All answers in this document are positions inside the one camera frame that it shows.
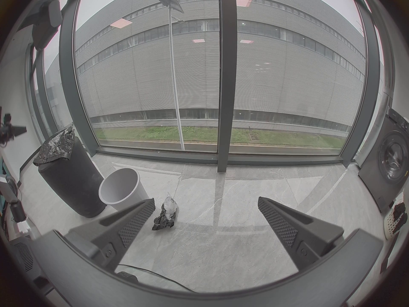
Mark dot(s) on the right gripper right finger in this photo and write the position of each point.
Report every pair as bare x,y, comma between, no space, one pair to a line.
287,225

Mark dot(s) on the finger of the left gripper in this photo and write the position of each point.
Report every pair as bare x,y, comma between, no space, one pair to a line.
18,130

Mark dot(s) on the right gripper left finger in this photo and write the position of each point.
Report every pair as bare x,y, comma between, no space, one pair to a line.
134,222

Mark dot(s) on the black plastic bag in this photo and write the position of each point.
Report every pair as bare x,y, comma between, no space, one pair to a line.
52,149

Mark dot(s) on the crumpled black plastic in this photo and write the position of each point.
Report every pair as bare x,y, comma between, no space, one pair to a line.
161,223

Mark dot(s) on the white trash bin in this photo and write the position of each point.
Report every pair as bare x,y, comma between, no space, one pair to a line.
119,187

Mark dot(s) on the white laundry basket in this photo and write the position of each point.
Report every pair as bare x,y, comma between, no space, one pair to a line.
389,229

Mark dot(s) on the black garment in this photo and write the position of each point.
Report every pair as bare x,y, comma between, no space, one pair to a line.
399,214

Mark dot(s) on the dark grey washing machine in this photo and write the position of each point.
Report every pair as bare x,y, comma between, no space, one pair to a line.
388,168

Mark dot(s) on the window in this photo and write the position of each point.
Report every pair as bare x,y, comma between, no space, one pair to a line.
227,75

